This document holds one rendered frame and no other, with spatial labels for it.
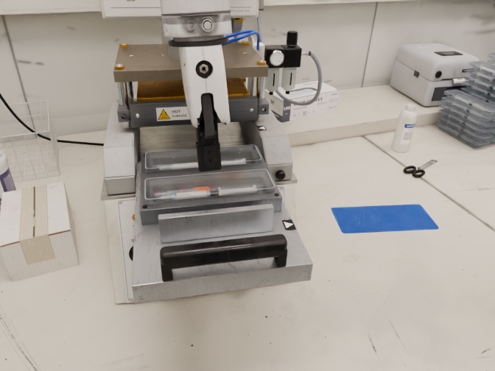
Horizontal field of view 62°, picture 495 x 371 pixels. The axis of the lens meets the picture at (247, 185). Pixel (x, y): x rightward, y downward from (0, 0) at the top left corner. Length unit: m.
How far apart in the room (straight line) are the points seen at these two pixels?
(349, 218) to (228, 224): 0.50
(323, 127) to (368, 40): 0.50
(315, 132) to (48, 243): 0.82
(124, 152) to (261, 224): 0.29
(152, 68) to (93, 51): 0.62
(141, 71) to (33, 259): 0.40
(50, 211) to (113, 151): 0.22
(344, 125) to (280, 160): 0.64
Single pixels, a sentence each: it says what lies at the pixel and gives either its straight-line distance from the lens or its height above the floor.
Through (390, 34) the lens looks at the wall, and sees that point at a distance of 1.75.
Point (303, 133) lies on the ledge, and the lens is 1.28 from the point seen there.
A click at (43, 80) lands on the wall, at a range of 1.38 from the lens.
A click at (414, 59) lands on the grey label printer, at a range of 1.64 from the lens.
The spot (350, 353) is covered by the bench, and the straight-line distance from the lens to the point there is 0.73.
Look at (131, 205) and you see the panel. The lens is 0.73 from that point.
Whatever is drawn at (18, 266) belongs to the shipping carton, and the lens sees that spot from 0.87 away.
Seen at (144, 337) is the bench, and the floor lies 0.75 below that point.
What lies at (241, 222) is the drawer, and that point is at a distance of 0.55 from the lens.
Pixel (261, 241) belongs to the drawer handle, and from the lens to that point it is 0.49.
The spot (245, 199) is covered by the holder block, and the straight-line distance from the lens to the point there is 0.58.
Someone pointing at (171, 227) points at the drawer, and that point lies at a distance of 0.54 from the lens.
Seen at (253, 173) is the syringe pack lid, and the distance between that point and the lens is 0.63.
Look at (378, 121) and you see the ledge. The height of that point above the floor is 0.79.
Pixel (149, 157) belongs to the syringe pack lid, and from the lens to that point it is 0.68.
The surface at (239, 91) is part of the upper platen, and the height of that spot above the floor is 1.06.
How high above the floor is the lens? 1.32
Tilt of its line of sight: 32 degrees down
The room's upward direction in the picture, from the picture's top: 2 degrees clockwise
